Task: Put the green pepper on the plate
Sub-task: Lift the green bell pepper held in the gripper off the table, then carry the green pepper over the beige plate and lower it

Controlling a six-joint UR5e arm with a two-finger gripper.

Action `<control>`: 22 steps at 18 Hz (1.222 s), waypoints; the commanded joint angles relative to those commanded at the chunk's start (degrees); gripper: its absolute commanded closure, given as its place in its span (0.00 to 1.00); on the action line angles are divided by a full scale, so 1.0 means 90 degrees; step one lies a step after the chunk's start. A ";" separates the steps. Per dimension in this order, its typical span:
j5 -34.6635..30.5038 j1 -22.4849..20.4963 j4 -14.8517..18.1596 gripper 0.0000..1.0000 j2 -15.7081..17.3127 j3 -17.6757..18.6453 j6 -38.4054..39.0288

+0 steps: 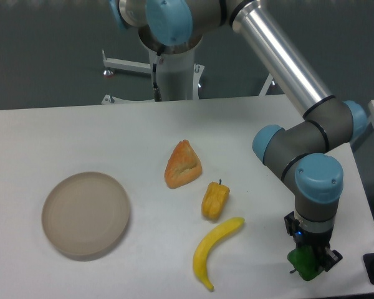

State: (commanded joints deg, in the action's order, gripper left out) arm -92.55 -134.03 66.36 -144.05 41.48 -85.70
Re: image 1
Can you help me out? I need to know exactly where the black cable on pedestal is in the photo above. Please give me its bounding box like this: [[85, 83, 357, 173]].
[[151, 43, 166, 102]]

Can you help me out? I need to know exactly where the green toy pepper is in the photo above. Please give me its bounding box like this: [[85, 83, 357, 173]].
[[287, 245, 323, 281]]

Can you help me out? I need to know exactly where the beige round plate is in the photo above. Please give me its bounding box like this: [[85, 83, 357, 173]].
[[41, 172, 131, 261]]

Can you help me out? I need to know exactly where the orange toy bread wedge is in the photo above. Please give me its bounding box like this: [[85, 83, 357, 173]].
[[164, 140, 203, 189]]

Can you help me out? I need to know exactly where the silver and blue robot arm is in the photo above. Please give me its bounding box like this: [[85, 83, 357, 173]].
[[109, 1, 367, 280]]

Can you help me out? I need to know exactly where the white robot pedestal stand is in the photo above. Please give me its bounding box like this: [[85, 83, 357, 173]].
[[100, 24, 278, 105]]

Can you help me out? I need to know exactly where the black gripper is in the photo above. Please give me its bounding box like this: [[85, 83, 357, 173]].
[[284, 211, 343, 272]]

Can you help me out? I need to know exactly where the yellow toy banana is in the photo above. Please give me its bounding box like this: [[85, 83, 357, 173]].
[[192, 217, 245, 292]]

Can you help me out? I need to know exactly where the yellow toy pepper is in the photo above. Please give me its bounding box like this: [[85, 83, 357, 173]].
[[201, 179, 230, 221]]

